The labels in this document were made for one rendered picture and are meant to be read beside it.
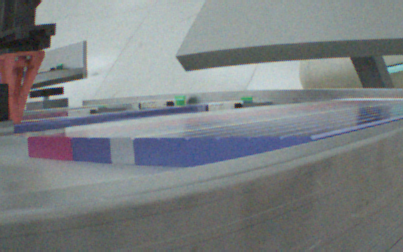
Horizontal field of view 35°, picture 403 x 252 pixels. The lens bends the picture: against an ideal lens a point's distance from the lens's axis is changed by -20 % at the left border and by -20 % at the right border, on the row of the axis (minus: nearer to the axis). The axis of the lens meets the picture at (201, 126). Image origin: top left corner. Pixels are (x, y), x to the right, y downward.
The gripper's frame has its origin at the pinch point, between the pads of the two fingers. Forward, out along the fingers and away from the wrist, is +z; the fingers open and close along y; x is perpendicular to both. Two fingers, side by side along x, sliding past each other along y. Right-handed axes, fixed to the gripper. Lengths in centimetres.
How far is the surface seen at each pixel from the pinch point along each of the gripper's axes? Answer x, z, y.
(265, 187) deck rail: -29, 1, 49
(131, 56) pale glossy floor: 146, -12, -114
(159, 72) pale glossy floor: 140, -5, -96
